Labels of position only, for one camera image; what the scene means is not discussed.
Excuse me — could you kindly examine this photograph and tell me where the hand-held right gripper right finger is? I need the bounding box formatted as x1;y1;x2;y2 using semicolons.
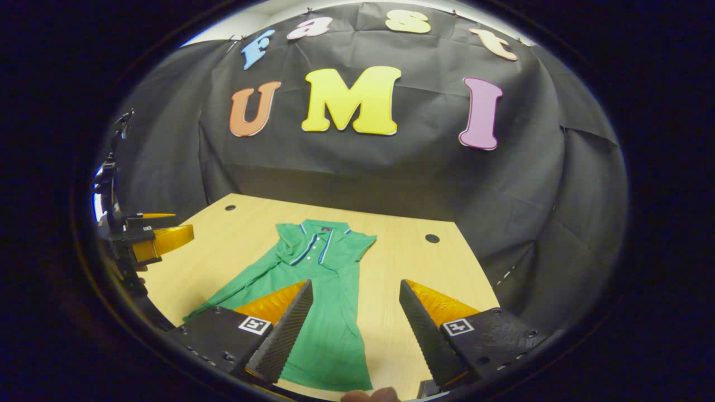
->
399;279;551;391

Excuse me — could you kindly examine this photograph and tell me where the green T-shirt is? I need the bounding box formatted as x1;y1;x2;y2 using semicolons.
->
183;219;378;393

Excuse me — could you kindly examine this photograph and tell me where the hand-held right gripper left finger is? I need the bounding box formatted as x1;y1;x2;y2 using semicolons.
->
168;279;314;386

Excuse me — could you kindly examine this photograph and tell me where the black backdrop cloth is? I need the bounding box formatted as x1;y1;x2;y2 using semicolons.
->
112;2;629;336

